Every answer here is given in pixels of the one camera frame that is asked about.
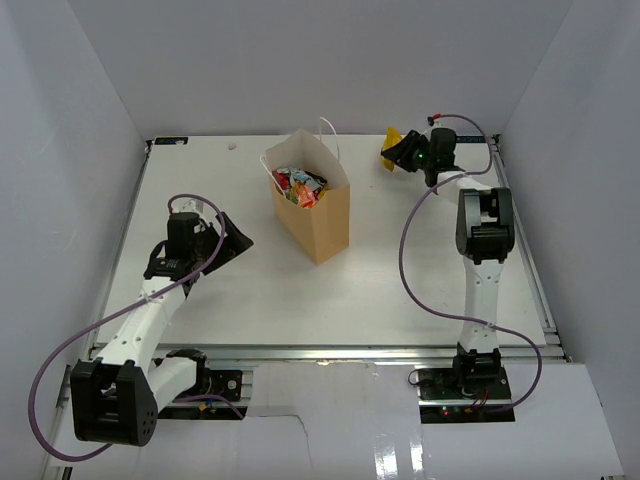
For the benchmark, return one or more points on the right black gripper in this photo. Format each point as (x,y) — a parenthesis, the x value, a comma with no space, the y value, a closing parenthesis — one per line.
(402,152)

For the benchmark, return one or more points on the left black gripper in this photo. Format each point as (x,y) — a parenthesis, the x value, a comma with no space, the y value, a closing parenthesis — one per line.
(235,243)

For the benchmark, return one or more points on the small magenta wrapper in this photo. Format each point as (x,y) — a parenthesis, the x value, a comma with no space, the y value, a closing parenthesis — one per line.
(282,179)

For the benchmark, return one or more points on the orange fruit candy bag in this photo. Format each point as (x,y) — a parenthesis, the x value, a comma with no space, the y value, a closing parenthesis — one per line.
(302,195)

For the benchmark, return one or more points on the silver wrapper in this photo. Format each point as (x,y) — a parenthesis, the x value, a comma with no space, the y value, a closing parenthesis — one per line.
(295,175)

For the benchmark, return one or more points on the small yellow candy wrapper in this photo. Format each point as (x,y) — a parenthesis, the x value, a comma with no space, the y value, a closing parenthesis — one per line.
(392,138)

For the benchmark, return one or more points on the purple M&M's packet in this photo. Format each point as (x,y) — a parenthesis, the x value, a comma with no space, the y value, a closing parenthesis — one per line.
(315,183)

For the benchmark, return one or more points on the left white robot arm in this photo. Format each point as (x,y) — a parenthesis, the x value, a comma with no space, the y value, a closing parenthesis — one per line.
(117,397)

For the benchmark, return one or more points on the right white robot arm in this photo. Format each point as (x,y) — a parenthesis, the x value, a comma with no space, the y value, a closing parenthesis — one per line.
(484,237)

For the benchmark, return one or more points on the brown paper bag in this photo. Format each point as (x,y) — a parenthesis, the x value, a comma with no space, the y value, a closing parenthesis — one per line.
(323,230)

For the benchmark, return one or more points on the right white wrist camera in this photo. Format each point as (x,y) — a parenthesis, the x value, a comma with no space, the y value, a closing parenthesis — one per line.
(433,122)

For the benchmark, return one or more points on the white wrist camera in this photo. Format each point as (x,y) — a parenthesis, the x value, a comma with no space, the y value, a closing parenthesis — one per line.
(433,122)
(194,206)

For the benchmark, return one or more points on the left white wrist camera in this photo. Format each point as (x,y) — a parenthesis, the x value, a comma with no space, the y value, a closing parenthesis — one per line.
(194,206)

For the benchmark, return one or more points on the aluminium front rail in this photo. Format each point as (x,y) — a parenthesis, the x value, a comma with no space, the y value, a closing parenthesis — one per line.
(374,353)

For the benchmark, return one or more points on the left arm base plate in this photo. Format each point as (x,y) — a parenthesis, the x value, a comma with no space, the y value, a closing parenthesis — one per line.
(216,397)

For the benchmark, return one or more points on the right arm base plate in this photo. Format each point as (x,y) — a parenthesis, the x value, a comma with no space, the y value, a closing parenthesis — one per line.
(443,402)

